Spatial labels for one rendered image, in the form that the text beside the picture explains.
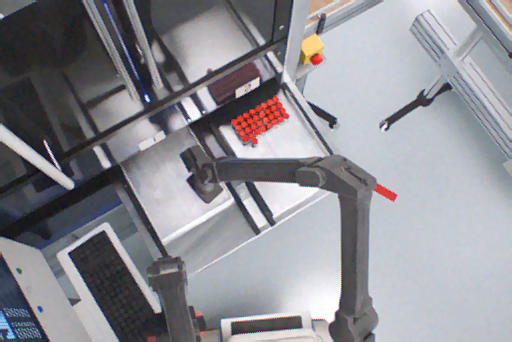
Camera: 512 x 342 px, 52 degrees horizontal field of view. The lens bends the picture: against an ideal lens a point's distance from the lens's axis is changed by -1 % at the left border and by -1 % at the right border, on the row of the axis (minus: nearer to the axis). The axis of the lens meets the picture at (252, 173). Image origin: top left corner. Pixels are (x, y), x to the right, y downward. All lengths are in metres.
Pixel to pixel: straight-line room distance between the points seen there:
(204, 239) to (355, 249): 0.64
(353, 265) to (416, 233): 1.52
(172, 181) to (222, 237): 0.25
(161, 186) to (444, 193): 1.55
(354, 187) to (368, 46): 1.94
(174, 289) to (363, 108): 1.89
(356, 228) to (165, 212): 0.75
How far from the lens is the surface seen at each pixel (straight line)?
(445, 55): 2.43
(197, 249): 1.68
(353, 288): 1.24
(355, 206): 1.13
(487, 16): 2.10
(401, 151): 2.79
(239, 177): 1.35
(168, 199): 1.72
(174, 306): 1.10
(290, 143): 1.76
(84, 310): 1.82
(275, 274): 2.56
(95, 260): 1.80
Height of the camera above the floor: 2.54
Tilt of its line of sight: 75 degrees down
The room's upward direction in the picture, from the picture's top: 3 degrees clockwise
